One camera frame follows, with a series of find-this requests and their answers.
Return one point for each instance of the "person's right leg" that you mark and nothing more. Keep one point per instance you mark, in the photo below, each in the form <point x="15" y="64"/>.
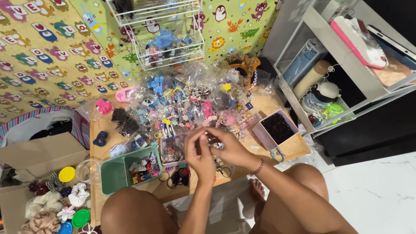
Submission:
<point x="308" y="182"/>

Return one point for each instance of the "cream scrunchie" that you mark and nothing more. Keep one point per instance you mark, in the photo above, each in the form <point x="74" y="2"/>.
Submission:
<point x="42" y="203"/>

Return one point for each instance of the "striped fabric bag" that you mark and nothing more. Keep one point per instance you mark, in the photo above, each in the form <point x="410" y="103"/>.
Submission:
<point x="81" y="128"/>

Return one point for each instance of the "orange animal headband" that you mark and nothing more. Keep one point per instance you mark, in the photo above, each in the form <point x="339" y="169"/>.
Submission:
<point x="243" y="66"/>

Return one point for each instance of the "white flower hair clip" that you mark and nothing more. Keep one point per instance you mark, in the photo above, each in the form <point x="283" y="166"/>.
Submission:
<point x="66" y="213"/>

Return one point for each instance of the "blue white clip card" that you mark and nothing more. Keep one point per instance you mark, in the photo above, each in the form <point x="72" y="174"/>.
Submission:
<point x="139" y="142"/>

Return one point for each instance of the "person's leg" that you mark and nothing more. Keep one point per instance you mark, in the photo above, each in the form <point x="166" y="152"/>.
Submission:
<point x="308" y="182"/>
<point x="136" y="214"/>

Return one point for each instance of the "person's foot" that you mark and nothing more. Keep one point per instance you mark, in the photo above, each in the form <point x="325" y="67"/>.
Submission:
<point x="256" y="190"/>

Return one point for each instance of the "open cardboard box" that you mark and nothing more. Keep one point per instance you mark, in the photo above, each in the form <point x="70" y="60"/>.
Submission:
<point x="13" y="208"/>

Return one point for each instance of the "black cabinet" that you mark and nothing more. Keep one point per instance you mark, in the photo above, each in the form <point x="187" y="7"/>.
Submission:
<point x="373" y="130"/>

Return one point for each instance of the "clear plastic box of clips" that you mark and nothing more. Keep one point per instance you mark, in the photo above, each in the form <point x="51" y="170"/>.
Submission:
<point x="172" y="151"/>

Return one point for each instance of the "green round lid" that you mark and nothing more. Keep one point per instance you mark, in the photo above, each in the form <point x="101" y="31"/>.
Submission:
<point x="81" y="218"/>

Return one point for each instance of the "green animal print play mat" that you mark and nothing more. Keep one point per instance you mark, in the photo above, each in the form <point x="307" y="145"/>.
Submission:
<point x="234" y="26"/>

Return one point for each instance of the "bag of black hair claws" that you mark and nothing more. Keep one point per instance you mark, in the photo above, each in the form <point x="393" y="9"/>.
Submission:
<point x="125" y="122"/>

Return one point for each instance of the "person's right hand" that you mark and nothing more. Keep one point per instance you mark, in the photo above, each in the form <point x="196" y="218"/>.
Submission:
<point x="234" y="151"/>

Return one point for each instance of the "clear plastic jar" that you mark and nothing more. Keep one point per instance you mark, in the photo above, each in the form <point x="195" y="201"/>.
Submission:
<point x="87" y="170"/>

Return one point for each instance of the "pastel round ball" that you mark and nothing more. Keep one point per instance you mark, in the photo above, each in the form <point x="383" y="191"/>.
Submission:
<point x="119" y="150"/>

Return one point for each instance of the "person's left hand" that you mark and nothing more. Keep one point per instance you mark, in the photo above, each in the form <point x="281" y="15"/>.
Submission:
<point x="200" y="162"/>

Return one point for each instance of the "blue round lid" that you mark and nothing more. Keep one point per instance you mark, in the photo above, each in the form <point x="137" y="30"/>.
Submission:
<point x="65" y="228"/>

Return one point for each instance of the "flat brown cardboard box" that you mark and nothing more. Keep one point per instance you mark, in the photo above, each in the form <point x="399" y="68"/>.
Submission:
<point x="42" y="152"/>

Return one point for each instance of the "black white checked scrunchie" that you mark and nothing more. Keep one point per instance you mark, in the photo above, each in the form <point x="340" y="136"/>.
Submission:
<point x="55" y="182"/>

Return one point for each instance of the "yellow animal print play mat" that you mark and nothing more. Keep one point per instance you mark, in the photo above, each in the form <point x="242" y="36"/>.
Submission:
<point x="48" y="55"/>

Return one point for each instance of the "small dark hair clip packet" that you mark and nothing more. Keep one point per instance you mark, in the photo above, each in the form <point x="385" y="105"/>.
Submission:
<point x="215" y="141"/>

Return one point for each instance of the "person's left leg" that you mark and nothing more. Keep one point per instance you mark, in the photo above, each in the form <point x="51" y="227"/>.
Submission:
<point x="136" y="214"/>

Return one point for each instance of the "burgundy scrunchie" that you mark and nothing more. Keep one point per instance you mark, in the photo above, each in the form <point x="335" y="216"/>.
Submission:
<point x="38" y="188"/>

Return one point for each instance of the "white dotted scrunchie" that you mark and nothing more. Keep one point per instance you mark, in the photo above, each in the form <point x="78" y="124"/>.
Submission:
<point x="78" y="194"/>

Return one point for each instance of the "beige scrunchie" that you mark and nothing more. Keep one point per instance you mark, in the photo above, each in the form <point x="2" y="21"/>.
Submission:
<point x="40" y="224"/>

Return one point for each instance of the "navy bow hair clip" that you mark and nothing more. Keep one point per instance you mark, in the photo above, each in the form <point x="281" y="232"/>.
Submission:
<point x="100" y="138"/>

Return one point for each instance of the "white shelf cart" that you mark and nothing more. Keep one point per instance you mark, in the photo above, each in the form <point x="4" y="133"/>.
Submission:
<point x="338" y="65"/>

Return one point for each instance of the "heap of bagged hair accessories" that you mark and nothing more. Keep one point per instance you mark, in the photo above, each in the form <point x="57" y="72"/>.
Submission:
<point x="195" y="97"/>

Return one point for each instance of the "green divided plastic tray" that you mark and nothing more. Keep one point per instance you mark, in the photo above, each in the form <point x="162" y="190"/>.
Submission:
<point x="113" y="172"/>

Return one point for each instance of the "pink hair claw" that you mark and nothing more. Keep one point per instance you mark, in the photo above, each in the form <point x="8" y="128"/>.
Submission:
<point x="104" y="106"/>

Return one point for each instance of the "yellow round lid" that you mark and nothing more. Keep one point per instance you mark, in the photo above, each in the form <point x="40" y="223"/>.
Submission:
<point x="67" y="174"/>

